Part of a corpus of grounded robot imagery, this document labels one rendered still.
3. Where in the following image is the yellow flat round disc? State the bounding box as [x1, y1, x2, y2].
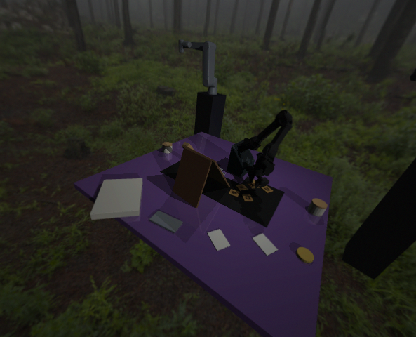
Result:
[296, 247, 314, 263]

